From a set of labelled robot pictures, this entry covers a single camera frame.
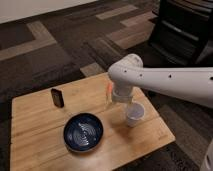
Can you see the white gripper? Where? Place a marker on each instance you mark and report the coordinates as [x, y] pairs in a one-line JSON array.
[[126, 98]]

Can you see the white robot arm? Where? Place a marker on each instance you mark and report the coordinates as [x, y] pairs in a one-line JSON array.
[[193, 84]]

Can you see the white ceramic cup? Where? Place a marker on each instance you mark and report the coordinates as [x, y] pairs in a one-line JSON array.
[[135, 114]]

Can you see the orange carrot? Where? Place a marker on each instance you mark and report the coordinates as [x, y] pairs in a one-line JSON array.
[[109, 88]]

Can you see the dark blue bowl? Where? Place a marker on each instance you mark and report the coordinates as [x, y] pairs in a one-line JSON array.
[[83, 132]]

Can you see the black cabinet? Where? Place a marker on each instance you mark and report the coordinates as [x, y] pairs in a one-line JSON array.
[[182, 30]]

